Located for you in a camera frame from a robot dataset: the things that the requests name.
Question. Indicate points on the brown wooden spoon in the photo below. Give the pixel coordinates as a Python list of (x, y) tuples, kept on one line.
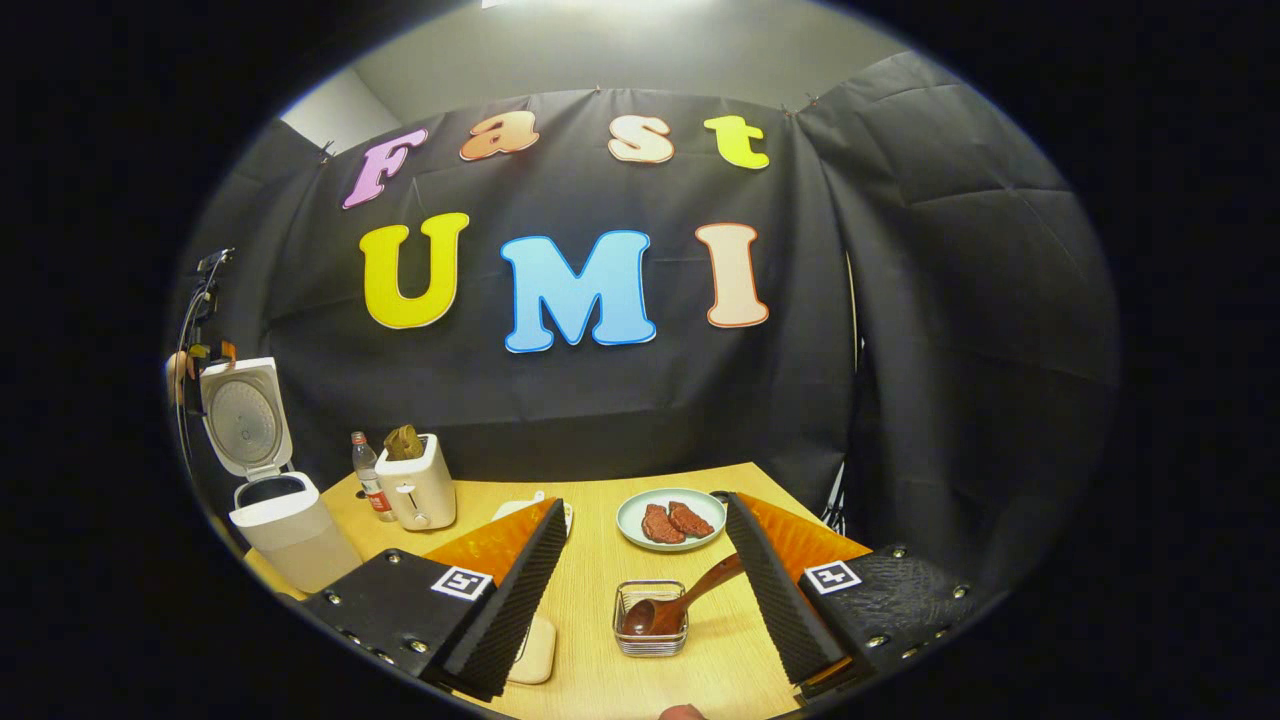
[(700, 585)]

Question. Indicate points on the white rice cooker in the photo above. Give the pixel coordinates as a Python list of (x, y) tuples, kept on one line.
[(290, 540)]

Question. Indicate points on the black backdrop cloth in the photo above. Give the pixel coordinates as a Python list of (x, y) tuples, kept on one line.
[(600, 400)]

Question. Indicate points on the brown bread slices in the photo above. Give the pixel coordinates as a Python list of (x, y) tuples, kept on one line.
[(403, 443)]

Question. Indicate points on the white toaster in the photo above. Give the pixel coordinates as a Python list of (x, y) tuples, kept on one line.
[(420, 490)]

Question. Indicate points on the white divided grain dish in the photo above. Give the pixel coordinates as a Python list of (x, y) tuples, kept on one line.
[(515, 503)]

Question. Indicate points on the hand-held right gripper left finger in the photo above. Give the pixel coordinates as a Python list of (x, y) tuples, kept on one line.
[(520, 600)]

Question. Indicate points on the reddish brown meat slice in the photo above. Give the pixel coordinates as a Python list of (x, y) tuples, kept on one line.
[(692, 520), (660, 525)]

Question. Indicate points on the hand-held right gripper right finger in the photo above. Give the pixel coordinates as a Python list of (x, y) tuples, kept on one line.
[(770, 600)]

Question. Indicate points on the cream rounded board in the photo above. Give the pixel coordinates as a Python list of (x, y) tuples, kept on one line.
[(535, 655)]

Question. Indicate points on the clear plastic water bottle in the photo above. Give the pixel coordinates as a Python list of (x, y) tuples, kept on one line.
[(375, 490)]

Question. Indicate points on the light green plate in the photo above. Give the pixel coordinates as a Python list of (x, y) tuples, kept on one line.
[(632, 525)]

